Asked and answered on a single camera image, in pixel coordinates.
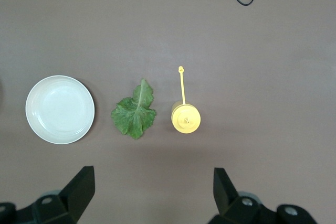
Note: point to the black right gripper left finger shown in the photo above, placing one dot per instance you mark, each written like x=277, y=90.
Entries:
x=76, y=195

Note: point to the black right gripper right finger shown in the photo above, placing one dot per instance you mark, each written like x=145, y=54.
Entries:
x=225, y=197

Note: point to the yellow squeeze bottle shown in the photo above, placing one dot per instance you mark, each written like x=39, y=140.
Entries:
x=186, y=119

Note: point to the green lettuce leaf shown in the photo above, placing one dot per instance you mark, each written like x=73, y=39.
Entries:
x=134, y=116

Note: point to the white round plate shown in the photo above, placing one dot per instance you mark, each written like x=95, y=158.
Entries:
x=60, y=110

